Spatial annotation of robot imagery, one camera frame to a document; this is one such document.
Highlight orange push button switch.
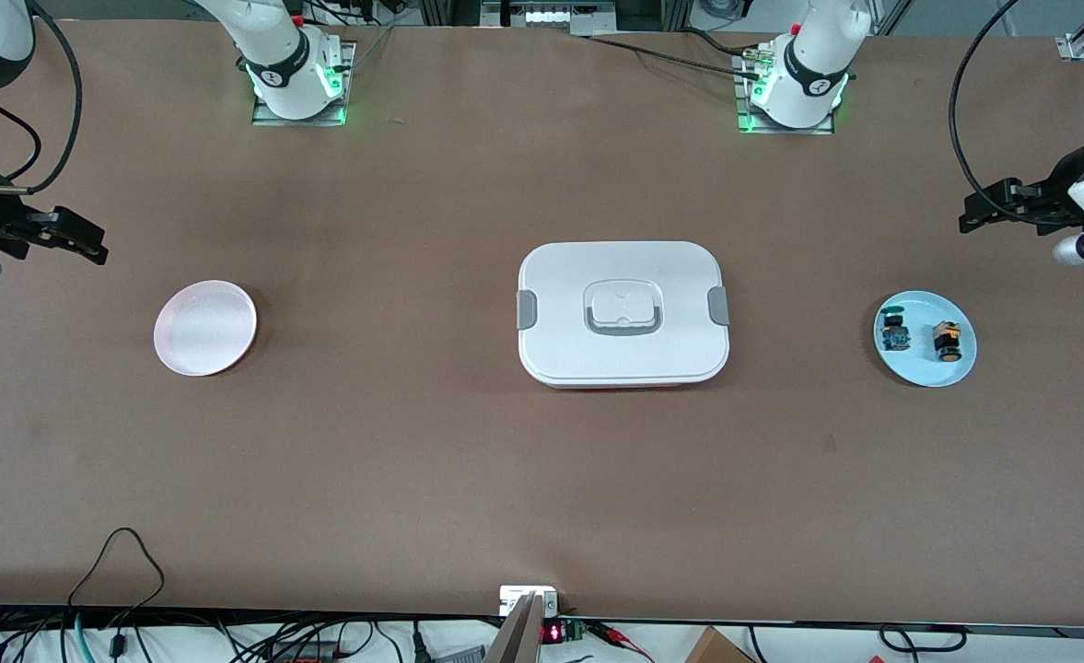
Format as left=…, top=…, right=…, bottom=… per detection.
left=930, top=319, right=964, bottom=364

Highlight white lunch box grey clips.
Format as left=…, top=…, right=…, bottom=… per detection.
left=515, top=240, right=732, bottom=390

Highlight brown cardboard box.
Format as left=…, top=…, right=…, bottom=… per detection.
left=683, top=625, right=757, bottom=663

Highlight light blue round plate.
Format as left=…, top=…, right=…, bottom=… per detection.
left=872, top=289, right=979, bottom=389

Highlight white round plate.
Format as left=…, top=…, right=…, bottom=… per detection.
left=152, top=279, right=259, bottom=378

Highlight red clip leads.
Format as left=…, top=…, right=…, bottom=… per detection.
left=587, top=621, right=659, bottom=663

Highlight grey aluminium beam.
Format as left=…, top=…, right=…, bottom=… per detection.
left=481, top=593, right=545, bottom=663

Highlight thin black cable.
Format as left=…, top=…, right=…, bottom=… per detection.
left=0, top=87, right=44, bottom=184

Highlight thick black camera cable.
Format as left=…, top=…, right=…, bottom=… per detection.
left=0, top=0, right=85, bottom=197
left=948, top=0, right=1027, bottom=203

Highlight green push button switch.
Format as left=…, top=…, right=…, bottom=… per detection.
left=880, top=303, right=914, bottom=355

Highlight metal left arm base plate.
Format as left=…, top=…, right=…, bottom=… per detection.
left=732, top=50, right=838, bottom=137

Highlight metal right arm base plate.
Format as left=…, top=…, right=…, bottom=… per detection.
left=251, top=38, right=359, bottom=128

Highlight white metal bracket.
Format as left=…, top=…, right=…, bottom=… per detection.
left=497, top=585, right=560, bottom=619

